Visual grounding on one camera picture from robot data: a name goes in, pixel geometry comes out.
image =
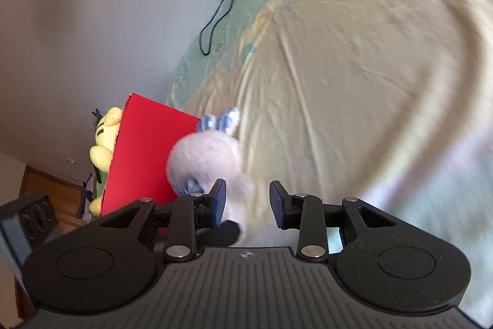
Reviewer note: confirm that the wooden cabinet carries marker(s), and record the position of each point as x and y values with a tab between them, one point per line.
64	196

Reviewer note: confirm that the pink bunny plush blue bow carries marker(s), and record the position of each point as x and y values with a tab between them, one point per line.
197	160

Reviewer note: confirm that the green cartoon bed sheet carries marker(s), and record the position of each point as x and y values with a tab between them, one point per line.
389	101

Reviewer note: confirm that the red cardboard box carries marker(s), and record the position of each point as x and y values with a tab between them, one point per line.
148	132

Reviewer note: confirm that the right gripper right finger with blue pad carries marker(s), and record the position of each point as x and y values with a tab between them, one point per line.
311	217

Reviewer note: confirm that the yellow tiger plush toy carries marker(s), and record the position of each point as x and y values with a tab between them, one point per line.
106	133

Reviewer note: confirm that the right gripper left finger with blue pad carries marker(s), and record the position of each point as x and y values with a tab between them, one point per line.
182	219

